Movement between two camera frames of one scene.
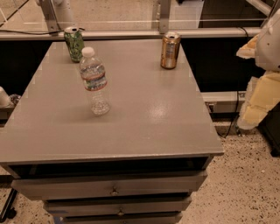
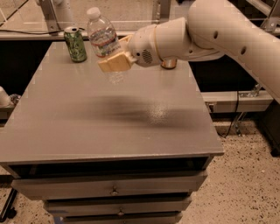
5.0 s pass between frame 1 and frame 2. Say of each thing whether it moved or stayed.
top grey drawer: stayed
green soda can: stayed
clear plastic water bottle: moved
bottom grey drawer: stayed
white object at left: stayed
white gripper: moved
